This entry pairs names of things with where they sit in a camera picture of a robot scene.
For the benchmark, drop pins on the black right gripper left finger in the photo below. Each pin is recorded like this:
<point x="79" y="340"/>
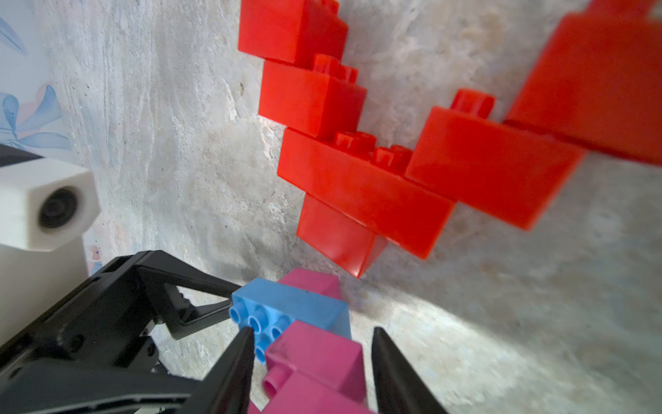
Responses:
<point x="226" y="388"/>

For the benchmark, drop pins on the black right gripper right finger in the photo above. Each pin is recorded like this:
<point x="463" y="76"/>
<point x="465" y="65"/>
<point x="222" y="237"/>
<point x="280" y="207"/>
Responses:
<point x="398" y="387"/>

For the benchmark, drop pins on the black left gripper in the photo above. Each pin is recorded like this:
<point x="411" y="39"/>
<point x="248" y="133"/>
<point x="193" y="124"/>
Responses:
<point x="93" y="353"/>

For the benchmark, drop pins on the blue 2x4 lego brick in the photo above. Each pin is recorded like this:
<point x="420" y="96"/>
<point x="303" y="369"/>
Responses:
<point x="269" y="308"/>

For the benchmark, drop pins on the red 2x2 lego brick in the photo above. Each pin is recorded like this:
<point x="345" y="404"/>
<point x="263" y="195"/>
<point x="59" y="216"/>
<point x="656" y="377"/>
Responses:
<point x="292" y="31"/>
<point x="319" y="101"/>
<point x="508" y="173"/>
<point x="350" y="245"/>

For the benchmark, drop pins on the red 2x4 lego brick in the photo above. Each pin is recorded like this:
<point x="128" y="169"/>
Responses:
<point x="366" y="182"/>

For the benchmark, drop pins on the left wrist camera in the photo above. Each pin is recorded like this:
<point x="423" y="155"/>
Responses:
<point x="46" y="207"/>

